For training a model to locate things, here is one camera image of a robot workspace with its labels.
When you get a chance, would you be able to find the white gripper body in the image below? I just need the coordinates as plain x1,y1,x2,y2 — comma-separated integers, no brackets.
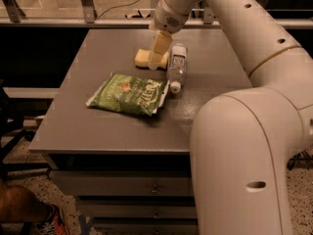
149,0,189,34

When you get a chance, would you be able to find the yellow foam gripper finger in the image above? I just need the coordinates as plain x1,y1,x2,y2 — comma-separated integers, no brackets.
148,30,172,70

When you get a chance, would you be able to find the yellow sponge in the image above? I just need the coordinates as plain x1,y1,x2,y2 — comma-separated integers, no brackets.
134,49,169,70

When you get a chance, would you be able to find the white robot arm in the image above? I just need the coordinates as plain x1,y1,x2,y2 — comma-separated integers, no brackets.
150,0,313,235

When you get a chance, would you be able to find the clear plastic water bottle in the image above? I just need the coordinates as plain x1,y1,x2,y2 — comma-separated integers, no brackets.
166,43,188,94

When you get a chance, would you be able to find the green chip bag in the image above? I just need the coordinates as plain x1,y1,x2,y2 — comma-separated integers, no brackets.
86,72,169,116

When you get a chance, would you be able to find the grey drawer cabinet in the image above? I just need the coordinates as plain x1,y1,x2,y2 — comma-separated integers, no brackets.
28,28,253,235

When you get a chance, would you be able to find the top grey drawer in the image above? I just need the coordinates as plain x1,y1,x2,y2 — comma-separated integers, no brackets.
50,170,193,197

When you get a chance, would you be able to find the grey drawer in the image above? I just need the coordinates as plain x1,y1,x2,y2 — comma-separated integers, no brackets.
92,219,199,235
77,197,197,219
50,170,193,197

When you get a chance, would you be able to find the middle grey drawer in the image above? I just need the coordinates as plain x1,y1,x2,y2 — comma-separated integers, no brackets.
77,197,197,219

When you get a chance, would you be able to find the bottom grey drawer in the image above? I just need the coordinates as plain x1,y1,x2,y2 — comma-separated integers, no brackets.
92,219,199,235

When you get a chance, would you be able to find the orange grey sneaker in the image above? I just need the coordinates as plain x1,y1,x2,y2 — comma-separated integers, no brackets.
35,204,69,235

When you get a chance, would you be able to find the person's bare leg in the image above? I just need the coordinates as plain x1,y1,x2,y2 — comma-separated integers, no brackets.
0,180,49,223

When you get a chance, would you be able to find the cable on floor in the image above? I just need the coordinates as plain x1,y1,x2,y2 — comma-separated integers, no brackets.
97,0,153,20

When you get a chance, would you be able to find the metal guard rail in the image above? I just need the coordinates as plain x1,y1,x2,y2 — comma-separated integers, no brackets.
0,0,313,29

